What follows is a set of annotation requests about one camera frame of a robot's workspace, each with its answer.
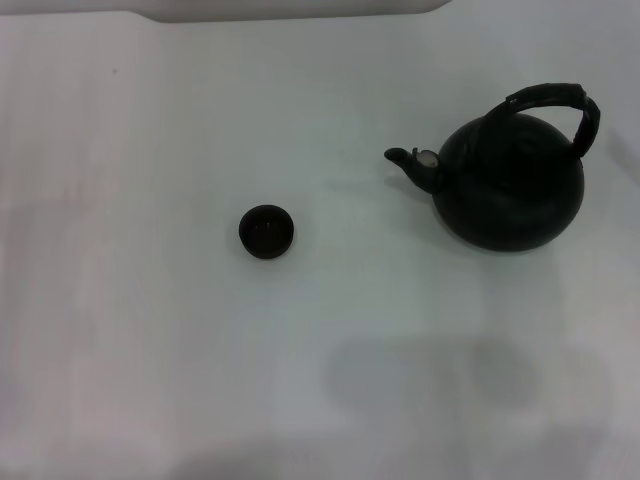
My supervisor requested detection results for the small dark brown teacup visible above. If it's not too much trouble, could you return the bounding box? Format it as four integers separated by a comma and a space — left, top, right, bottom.
238, 203, 296, 261

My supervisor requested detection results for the black round teapot with handle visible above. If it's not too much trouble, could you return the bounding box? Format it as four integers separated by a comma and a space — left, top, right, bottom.
383, 82, 603, 251

